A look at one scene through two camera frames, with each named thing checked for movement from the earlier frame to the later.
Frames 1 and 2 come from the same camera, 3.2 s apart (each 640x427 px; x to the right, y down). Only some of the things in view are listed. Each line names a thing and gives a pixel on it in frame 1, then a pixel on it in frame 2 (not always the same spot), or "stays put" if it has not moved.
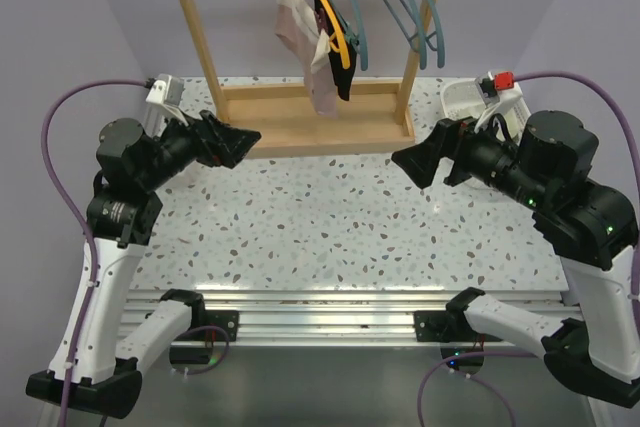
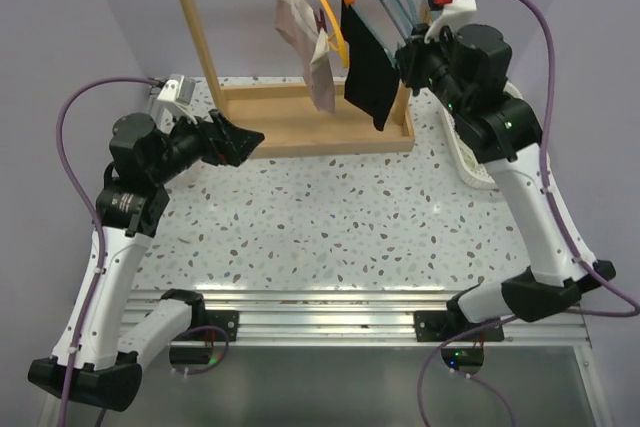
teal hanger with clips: x=358 y=41 to x=386 y=21
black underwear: x=343 y=75 to x=372 y=79
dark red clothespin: x=321 y=20 stays put
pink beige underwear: x=296 y=27 stays put
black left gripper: x=216 y=142 stays put
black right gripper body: x=473 y=150 to x=429 y=62
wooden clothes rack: x=369 y=114 stays put
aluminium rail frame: x=340 y=317 stays put
